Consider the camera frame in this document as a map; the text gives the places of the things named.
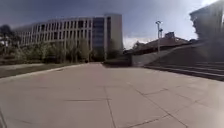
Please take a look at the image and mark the grey concrete steps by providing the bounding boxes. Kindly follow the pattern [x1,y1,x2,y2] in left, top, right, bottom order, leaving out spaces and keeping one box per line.
[143,59,224,82]

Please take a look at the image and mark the large pale building with windows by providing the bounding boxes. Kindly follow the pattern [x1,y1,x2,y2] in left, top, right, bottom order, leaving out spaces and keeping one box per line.
[13,13,124,63]

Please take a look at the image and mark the grass strip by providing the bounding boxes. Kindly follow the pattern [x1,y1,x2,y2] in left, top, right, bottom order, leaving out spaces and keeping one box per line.
[0,62,79,79]

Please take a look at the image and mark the sloped grey concrete wall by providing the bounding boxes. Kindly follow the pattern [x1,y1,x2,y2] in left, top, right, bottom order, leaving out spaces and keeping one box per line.
[131,43,208,68]

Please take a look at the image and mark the row of trees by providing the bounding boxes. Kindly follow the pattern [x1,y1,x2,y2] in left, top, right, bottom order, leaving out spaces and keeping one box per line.
[0,24,124,64]

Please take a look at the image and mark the low building with pitched roof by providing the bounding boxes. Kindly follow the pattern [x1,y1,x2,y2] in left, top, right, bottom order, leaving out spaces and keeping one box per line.
[123,31,198,56]

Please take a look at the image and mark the lamp pole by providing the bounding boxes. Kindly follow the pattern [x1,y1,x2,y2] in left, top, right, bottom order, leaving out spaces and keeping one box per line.
[155,20,164,54]

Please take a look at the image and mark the grey paving slab plaza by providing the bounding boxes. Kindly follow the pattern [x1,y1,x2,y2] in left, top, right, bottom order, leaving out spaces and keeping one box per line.
[0,62,224,128]

